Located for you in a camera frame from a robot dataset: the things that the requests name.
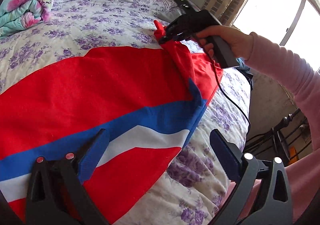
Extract red blue white pants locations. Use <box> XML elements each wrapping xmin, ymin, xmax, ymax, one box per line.
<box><xmin>0</xmin><ymin>20</ymin><xmax>225</xmax><ymax>225</ymax></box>

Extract pink sleeved right forearm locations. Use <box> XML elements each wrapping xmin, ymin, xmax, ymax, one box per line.
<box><xmin>246</xmin><ymin>32</ymin><xmax>319</xmax><ymax>151</ymax></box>

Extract person's right hand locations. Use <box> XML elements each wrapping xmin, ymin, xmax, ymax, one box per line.
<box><xmin>195</xmin><ymin>26</ymin><xmax>254</xmax><ymax>60</ymax></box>

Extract dark metal chair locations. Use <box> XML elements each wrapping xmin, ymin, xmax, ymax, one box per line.
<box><xmin>244</xmin><ymin>109</ymin><xmax>311</xmax><ymax>166</ymax></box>

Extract purple floral bed sheet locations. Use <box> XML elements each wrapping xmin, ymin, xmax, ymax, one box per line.
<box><xmin>1</xmin><ymin>0</ymin><xmax>251</xmax><ymax>224</ymax></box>

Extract folded turquoise floral blanket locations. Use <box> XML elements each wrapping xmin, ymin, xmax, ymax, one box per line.
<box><xmin>1</xmin><ymin>0</ymin><xmax>54</xmax><ymax>38</ymax></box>

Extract window with metal frame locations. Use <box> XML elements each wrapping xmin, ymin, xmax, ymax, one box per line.
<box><xmin>234</xmin><ymin>0</ymin><xmax>319</xmax><ymax>70</ymax></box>

